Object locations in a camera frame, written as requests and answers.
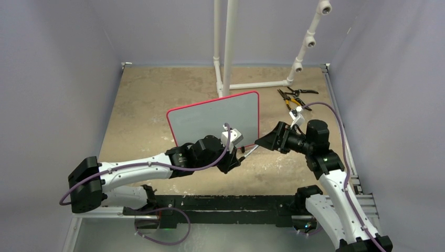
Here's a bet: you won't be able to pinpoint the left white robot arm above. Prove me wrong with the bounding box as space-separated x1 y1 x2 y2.
59 130 243 215

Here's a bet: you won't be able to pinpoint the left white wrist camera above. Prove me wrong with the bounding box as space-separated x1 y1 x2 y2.
220 129 243 151

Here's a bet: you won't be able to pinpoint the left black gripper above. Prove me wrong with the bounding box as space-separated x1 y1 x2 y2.
196 140 240 174

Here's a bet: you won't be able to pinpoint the red-framed whiteboard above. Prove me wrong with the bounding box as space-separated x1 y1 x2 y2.
166 91 260 148

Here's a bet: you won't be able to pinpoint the yellow-handled pliers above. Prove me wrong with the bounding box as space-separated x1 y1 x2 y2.
277 89 304 111

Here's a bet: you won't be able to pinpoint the black-handled pliers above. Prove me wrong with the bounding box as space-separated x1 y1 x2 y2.
286 86 320 112

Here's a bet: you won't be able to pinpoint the white PVC pipe frame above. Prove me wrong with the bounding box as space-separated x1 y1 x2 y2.
212 1 332 98

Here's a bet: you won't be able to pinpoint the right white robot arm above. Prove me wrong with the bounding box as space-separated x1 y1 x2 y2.
255 120 394 251

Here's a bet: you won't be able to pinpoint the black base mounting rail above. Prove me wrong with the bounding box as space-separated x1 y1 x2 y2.
123 195 313 228

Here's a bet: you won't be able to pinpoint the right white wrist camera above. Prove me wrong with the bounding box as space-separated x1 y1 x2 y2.
289 106 305 127

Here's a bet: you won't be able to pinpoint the black whiteboard marker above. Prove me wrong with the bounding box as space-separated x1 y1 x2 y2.
239 145 259 162

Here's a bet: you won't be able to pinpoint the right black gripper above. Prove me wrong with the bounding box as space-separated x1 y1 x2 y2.
256 120 313 155

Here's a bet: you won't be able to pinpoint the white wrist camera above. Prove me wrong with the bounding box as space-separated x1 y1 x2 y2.
220 129 243 151
289 106 305 127

